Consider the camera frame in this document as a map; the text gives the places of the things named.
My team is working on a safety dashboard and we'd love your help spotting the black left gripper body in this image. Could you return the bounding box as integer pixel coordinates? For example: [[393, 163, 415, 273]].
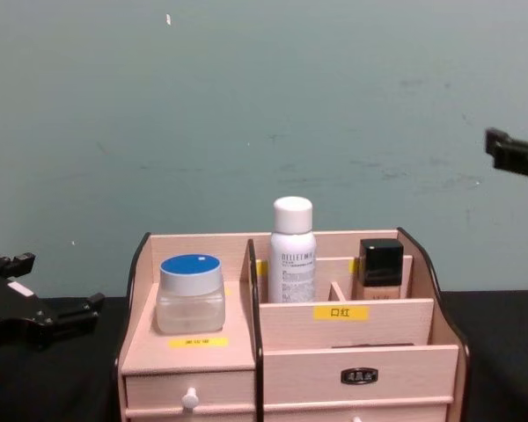
[[0, 268, 55, 349]]

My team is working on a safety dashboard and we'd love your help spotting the small pink drawer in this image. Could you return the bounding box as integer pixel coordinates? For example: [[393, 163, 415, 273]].
[[123, 369, 257, 412]]

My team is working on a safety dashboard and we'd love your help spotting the clear jar with blue lid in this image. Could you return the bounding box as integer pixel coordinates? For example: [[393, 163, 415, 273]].
[[155, 253, 227, 336]]

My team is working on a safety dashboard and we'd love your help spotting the yellow label with small print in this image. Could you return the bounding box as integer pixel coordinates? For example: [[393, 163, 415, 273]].
[[167, 337, 230, 350]]

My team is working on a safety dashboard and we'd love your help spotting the white round drawer knob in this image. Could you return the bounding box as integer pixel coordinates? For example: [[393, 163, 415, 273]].
[[180, 386, 202, 412]]

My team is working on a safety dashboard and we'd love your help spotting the foundation bottle with black cap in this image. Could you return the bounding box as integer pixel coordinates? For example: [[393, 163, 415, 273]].
[[351, 237, 405, 302]]

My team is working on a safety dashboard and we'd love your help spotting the black table cloth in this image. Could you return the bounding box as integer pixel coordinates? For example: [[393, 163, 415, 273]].
[[0, 288, 528, 422]]

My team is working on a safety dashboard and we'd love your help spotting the pink wooden desk organizer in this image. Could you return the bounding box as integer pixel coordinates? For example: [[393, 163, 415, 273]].
[[111, 226, 471, 422]]

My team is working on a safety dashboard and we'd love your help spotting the white spray bottle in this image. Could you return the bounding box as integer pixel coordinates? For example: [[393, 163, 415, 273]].
[[268, 195, 318, 304]]

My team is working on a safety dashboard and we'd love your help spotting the wide pink drawer with plate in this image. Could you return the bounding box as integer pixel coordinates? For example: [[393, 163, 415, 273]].
[[262, 344, 460, 404]]

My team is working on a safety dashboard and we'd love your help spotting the yellow label with black characters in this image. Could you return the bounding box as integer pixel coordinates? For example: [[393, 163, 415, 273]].
[[312, 305, 370, 322]]

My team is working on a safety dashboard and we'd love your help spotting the low wide pink drawer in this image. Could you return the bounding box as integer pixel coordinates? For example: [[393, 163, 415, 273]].
[[263, 400, 451, 422]]

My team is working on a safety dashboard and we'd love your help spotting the black metal name plate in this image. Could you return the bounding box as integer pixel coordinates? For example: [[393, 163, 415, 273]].
[[340, 367, 379, 386]]

